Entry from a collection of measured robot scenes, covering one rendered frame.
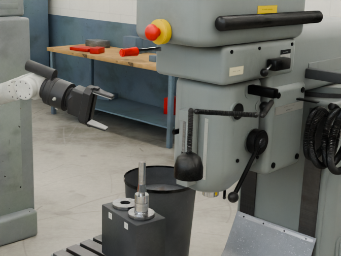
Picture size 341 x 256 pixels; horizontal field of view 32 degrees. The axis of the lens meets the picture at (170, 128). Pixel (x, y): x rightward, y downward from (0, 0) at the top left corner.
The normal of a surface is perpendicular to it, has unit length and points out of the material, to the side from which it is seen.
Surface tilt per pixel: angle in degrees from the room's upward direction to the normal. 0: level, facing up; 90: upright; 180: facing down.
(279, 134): 90
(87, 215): 0
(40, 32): 90
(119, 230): 90
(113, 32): 90
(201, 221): 0
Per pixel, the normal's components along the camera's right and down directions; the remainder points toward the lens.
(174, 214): 0.47, 0.30
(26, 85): -0.35, 0.33
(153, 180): 0.26, 0.19
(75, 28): -0.68, 0.17
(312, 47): 0.74, 0.19
